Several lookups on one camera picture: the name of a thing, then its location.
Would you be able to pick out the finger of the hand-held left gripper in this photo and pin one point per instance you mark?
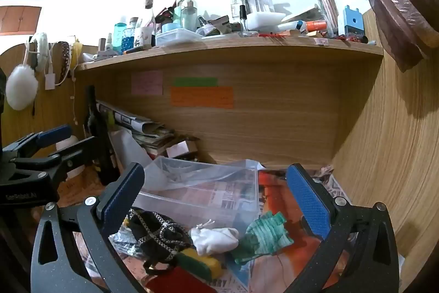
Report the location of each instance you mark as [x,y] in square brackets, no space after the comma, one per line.
[77,150]
[53,136]

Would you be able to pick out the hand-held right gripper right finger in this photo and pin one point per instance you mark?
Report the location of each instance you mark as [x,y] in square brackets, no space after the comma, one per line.
[308,202]

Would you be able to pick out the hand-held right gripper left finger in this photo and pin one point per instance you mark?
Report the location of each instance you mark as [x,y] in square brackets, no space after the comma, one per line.
[123,198]

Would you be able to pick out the white plastic jar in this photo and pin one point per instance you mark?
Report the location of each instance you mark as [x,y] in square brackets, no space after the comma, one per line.
[73,142]

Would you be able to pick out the silver foil wrapper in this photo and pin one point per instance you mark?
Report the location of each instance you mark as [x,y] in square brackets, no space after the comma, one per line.
[122,239]

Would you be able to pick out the green striped sock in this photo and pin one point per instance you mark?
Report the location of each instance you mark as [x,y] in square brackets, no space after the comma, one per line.
[267,234]

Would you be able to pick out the white fluffy earmuffs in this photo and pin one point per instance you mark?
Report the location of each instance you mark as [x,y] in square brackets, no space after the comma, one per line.
[22,87]

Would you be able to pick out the stack of magazines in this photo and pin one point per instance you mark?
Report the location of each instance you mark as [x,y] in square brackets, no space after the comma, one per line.
[147,132]

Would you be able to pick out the small cardboard box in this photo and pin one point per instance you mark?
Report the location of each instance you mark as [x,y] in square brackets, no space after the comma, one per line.
[179,149]

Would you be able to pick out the brown patterned headband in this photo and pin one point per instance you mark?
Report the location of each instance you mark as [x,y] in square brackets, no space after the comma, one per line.
[64,63]

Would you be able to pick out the clear plastic storage box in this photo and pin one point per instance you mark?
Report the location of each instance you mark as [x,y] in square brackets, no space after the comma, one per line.
[205,181]

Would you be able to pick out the yellow headband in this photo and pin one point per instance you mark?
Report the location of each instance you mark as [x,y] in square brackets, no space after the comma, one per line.
[77,52]

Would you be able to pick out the pink sticky note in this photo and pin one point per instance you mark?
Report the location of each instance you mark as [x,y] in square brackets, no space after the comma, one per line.
[146,82]

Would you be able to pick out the red flat packet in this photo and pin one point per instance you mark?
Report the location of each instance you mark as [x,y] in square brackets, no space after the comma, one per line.
[175,282]

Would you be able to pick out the white sock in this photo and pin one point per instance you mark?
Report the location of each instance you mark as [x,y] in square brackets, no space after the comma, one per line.
[216,238]

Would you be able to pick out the yellow green sponge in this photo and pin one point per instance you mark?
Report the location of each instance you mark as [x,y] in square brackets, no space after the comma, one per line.
[202,262]

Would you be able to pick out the small brown bottle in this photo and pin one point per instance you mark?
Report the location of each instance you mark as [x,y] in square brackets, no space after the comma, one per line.
[102,44]

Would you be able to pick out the small white spray bottle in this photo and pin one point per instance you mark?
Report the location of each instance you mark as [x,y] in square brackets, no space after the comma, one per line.
[109,43]

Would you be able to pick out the black marker pen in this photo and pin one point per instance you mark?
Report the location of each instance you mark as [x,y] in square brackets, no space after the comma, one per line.
[137,49]

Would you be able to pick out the teal plastic bottle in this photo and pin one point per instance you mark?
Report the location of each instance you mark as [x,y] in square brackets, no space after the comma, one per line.
[120,35]

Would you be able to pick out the brown wooden cabinet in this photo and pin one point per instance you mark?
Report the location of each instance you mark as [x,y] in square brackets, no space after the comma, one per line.
[17,20]

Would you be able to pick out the blue liquid bottle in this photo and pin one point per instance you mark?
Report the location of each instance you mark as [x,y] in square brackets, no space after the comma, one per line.
[130,38]

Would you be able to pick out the orange sticky note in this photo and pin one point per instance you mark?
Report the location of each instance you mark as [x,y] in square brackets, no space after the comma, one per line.
[202,96]

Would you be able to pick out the white printed cup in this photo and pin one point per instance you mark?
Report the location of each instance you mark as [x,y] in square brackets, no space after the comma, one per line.
[144,36]

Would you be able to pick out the green sticky note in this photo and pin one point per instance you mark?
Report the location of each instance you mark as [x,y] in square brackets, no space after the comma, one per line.
[194,82]

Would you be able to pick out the translucent lidded box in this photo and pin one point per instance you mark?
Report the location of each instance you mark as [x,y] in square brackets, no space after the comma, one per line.
[178,37]

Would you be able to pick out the light blue round jar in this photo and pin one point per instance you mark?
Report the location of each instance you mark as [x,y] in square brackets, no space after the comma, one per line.
[170,27]

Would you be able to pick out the white shelf label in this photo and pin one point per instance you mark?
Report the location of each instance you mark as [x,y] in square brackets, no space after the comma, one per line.
[322,42]

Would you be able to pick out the wooden shelf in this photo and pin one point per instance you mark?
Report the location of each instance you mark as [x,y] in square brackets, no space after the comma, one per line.
[240,52]

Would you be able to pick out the cork-stoppered glass bottle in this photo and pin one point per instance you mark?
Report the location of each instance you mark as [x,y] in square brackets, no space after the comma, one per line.
[149,1]

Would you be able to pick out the pale green glass bottle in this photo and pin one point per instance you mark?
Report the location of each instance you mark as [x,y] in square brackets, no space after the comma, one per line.
[188,15]

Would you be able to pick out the orange tube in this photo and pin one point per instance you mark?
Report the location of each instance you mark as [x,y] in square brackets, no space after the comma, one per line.
[315,26]

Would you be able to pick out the white tube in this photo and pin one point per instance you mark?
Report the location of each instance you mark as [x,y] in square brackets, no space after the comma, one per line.
[289,26]

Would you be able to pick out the dark perfume bottle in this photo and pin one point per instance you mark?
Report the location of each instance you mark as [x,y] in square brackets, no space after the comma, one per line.
[207,27]

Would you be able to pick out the blue box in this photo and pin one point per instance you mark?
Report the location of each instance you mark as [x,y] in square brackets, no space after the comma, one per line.
[353,21]

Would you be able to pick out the white rectangular tray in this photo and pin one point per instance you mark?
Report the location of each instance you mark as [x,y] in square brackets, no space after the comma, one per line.
[265,20]

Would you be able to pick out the tall clear jar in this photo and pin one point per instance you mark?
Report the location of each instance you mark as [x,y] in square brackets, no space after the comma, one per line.
[327,12]

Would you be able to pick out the small black-capped glass bottle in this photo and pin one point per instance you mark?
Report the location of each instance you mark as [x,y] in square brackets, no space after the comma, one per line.
[243,21]

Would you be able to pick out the brown small carton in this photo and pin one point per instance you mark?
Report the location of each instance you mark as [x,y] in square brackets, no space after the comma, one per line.
[224,24]

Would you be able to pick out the brown plastic bag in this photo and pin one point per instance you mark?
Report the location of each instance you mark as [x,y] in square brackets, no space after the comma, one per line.
[394,4]

